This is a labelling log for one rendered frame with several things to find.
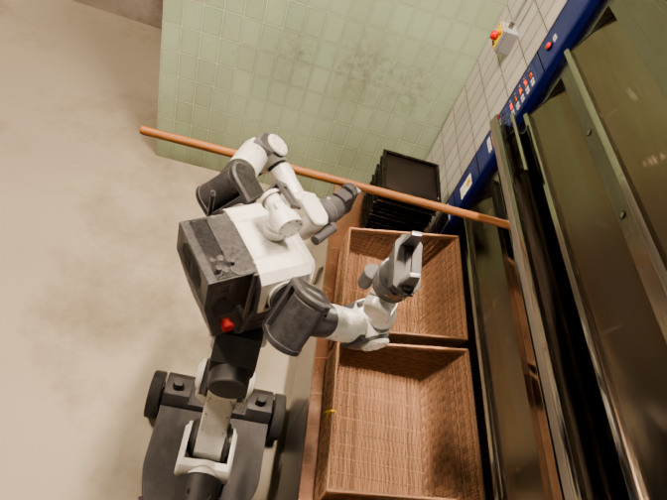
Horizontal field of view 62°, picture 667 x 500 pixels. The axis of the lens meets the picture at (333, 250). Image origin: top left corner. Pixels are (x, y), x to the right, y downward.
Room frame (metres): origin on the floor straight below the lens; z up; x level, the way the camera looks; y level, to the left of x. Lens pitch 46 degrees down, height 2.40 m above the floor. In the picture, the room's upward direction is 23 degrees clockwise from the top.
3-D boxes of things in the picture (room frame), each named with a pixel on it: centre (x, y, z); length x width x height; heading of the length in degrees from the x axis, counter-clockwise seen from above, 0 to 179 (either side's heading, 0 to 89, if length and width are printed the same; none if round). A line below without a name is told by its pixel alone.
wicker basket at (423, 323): (1.57, -0.31, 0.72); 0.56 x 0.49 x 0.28; 12
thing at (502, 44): (2.52, -0.33, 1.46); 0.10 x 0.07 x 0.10; 12
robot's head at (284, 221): (0.94, 0.15, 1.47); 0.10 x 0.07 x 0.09; 46
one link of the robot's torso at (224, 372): (0.86, 0.15, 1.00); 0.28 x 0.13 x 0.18; 13
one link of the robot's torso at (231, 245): (0.90, 0.19, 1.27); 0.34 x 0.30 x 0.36; 46
